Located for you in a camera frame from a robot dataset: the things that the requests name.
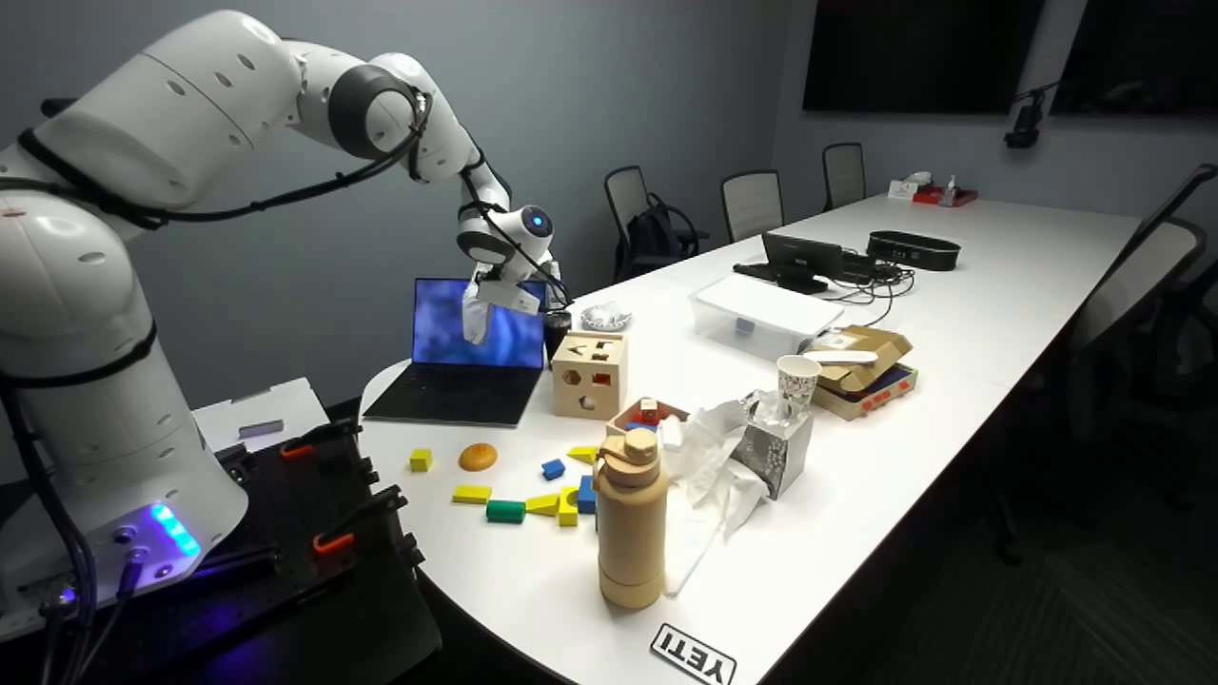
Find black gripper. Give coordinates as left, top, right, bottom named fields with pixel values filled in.
left=495, top=262, right=572, bottom=321

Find black white YETI sticker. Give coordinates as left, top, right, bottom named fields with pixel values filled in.
left=646, top=618, right=742, bottom=685

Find red flat item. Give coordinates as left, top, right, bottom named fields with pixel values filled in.
left=909, top=185, right=980, bottom=213

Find tangled thin cables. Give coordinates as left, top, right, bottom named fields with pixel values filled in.
left=830, top=262, right=921, bottom=314

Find brown and white object pile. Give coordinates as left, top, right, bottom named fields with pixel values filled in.
left=804, top=324, right=921, bottom=423

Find black clamp orange tip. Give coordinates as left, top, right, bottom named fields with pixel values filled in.
left=309, top=488, right=410, bottom=563

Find white patterned paper cup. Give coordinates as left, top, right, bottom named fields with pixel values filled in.
left=773, top=351, right=823, bottom=417

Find black laptop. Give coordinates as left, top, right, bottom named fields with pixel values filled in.
left=358, top=274, right=553, bottom=431

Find black backpack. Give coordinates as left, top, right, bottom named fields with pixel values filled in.
left=621, top=200, right=702, bottom=276

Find white paper napkin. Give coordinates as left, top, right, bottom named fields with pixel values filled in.
left=455, top=276, right=526, bottom=351

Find small white box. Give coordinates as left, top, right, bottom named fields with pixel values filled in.
left=884, top=167, right=934, bottom=207

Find black monitor on stand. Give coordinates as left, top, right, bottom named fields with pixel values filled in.
left=731, top=231, right=905, bottom=298

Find black wall television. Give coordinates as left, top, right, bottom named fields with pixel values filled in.
left=1045, top=0, right=1218, bottom=120
left=797, top=0, right=1045, bottom=119

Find clear plastic bag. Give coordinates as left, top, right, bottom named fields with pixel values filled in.
left=657, top=392, right=763, bottom=600

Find white flat board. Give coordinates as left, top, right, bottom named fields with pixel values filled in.
left=186, top=373, right=333, bottom=458

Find clear plastic storage box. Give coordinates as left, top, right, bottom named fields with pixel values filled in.
left=688, top=271, right=844, bottom=356

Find tan insulated water bottle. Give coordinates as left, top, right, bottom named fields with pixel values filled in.
left=589, top=423, right=668, bottom=612

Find black oval speaker bar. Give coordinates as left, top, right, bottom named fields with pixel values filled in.
left=863, top=227, right=964, bottom=274

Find grey mesh office chair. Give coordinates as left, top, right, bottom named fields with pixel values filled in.
left=718, top=167, right=786, bottom=245
left=819, top=142, right=871, bottom=213
left=1060, top=218, right=1207, bottom=394
left=601, top=163, right=702, bottom=281

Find wooden shape sorter cube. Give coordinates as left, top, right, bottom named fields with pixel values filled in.
left=547, top=328, right=631, bottom=423

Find white coiled cable bundle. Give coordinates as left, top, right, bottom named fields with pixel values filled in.
left=577, top=302, right=636, bottom=335

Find orange dome block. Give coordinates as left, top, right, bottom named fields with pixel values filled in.
left=455, top=437, right=502, bottom=475

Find grey patterned tissue box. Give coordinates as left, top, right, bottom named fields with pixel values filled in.
left=739, top=389, right=813, bottom=497

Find small wooden block tray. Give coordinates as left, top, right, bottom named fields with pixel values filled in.
left=606, top=394, right=693, bottom=440

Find black conference camera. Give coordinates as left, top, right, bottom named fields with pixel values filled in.
left=999, top=80, right=1058, bottom=151

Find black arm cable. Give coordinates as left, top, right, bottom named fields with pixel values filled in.
left=10, top=80, right=441, bottom=236

